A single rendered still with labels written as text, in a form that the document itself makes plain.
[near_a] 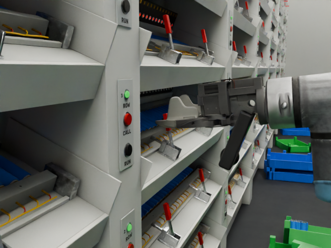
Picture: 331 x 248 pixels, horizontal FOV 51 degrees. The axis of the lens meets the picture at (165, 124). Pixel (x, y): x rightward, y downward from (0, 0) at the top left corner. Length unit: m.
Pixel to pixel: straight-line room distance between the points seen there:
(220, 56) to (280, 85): 0.50
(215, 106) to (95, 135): 0.27
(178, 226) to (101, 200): 0.40
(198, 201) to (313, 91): 0.50
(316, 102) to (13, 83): 0.45
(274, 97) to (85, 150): 0.32
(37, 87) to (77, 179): 0.16
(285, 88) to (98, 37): 0.32
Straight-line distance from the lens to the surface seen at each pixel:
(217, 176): 1.14
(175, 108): 0.65
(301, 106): 0.60
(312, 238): 1.35
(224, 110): 0.62
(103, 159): 0.44
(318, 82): 0.61
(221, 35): 1.09
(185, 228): 0.84
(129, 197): 0.51
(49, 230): 0.41
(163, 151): 0.70
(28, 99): 0.34
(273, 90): 0.61
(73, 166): 0.47
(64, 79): 0.37
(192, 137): 0.88
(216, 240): 1.21
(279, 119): 0.61
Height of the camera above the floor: 0.71
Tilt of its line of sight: 9 degrees down
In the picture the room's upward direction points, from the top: straight up
